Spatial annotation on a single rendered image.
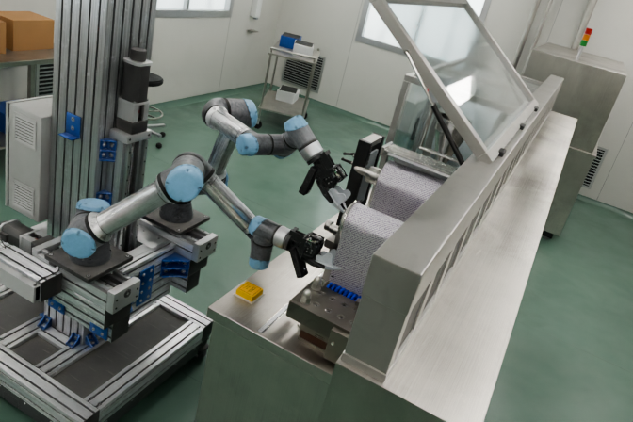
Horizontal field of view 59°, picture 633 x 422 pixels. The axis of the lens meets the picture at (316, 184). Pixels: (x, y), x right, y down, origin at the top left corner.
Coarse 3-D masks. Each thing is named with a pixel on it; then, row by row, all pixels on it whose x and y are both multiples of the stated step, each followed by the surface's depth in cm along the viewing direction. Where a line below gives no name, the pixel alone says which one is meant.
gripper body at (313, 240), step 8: (296, 232) 192; (312, 232) 194; (288, 240) 192; (296, 240) 193; (304, 240) 189; (312, 240) 192; (320, 240) 191; (288, 248) 195; (304, 248) 189; (312, 248) 188; (320, 248) 193; (304, 256) 190; (312, 256) 190
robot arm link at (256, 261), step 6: (252, 240) 206; (252, 246) 200; (258, 246) 198; (264, 246) 198; (270, 246) 199; (252, 252) 200; (258, 252) 199; (264, 252) 199; (270, 252) 201; (252, 258) 201; (258, 258) 200; (264, 258) 200; (252, 264) 201; (258, 264) 201; (264, 264) 201
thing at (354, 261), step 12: (336, 252) 188; (348, 252) 186; (360, 252) 184; (372, 252) 182; (336, 264) 189; (348, 264) 187; (360, 264) 185; (336, 276) 190; (348, 276) 188; (360, 276) 186; (348, 288) 190; (360, 288) 187
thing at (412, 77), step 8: (408, 80) 266; (416, 80) 264; (528, 80) 350; (536, 80) 350; (408, 88) 269; (400, 96) 270; (400, 104) 271; (400, 112) 273; (392, 120) 275; (392, 128) 276; (392, 136) 277; (384, 160) 282; (368, 200) 292
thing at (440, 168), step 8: (392, 144) 209; (384, 152) 204; (392, 152) 202; (400, 152) 204; (408, 152) 206; (408, 160) 201; (416, 160) 198; (424, 160) 201; (432, 160) 203; (424, 168) 198; (432, 168) 196; (440, 168) 196; (448, 168) 198; (456, 168) 200; (448, 176) 195
